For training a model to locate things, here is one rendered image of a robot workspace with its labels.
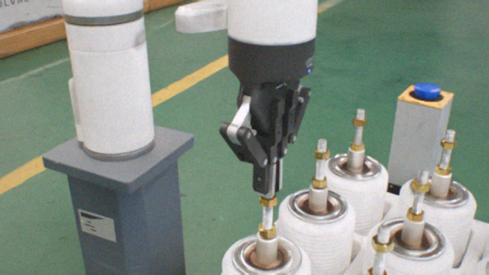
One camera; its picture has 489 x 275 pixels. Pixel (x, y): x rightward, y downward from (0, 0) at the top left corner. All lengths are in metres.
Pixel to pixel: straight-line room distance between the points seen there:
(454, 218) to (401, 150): 0.21
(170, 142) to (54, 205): 0.52
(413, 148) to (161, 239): 0.42
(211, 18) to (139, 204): 0.30
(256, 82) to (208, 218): 0.65
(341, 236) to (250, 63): 0.28
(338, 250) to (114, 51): 0.35
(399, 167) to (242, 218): 0.35
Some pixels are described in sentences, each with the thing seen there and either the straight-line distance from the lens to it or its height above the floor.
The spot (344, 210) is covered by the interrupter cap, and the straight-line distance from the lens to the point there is 0.62.
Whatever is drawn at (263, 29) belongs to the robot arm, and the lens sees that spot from 0.39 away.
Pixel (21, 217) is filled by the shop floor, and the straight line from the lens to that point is 1.13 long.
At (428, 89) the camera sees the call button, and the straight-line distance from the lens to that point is 0.81.
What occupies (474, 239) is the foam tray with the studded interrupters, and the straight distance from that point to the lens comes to 0.75.
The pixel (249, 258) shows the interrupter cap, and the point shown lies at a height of 0.25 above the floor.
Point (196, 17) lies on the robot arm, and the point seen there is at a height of 0.51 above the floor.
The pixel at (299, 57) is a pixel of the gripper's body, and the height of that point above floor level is 0.48.
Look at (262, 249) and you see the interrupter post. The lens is 0.52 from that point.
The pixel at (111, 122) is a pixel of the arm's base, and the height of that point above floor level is 0.35.
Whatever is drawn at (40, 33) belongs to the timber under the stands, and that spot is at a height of 0.05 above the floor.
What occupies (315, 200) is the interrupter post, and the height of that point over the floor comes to 0.27.
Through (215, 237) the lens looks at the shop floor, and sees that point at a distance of 0.98.
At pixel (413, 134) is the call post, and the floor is 0.26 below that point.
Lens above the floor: 0.60
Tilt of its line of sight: 26 degrees down
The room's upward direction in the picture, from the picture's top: straight up
